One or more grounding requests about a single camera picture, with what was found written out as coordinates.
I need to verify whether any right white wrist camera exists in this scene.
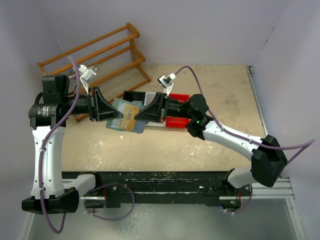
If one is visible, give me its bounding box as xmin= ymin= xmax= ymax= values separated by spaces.
xmin=157 ymin=73 xmax=176 ymax=96

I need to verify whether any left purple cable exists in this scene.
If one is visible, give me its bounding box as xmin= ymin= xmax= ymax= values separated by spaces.
xmin=39 ymin=55 xmax=85 ymax=235

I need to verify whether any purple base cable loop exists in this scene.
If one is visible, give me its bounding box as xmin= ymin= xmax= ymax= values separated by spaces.
xmin=83 ymin=183 xmax=136 ymax=222

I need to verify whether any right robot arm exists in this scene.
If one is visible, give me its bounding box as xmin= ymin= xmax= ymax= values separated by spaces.
xmin=135 ymin=92 xmax=288 ymax=189

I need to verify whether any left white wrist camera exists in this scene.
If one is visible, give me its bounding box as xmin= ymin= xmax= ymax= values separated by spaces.
xmin=78 ymin=64 xmax=97 ymax=95

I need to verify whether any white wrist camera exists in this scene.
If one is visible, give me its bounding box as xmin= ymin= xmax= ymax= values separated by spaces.
xmin=157 ymin=73 xmax=176 ymax=96
xmin=78 ymin=64 xmax=97 ymax=95

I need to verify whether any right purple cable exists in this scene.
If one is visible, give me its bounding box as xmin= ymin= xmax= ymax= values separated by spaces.
xmin=173 ymin=65 xmax=316 ymax=216

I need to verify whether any gold card from holder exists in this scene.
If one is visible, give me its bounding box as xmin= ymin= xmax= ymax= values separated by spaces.
xmin=118 ymin=103 xmax=140 ymax=132

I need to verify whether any wooden rack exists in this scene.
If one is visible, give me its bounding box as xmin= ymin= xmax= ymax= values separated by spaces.
xmin=36 ymin=22 xmax=152 ymax=123

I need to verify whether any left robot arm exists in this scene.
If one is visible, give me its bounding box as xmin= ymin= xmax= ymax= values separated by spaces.
xmin=21 ymin=74 xmax=123 ymax=215

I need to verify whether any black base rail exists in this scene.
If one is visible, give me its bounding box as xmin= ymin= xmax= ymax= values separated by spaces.
xmin=62 ymin=170 xmax=251 ymax=208

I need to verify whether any black plastic bin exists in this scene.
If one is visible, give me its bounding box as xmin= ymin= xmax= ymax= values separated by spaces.
xmin=122 ymin=91 xmax=146 ymax=105

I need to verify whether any green card holder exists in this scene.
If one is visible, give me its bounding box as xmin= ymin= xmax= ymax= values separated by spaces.
xmin=106 ymin=98 xmax=147 ymax=134

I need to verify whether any white plastic bin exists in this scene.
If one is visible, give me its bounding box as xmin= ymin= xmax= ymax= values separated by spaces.
xmin=143 ymin=92 xmax=167 ymax=128

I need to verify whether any red plastic bin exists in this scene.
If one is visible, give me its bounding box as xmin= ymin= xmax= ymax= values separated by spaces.
xmin=165 ymin=93 xmax=190 ymax=129

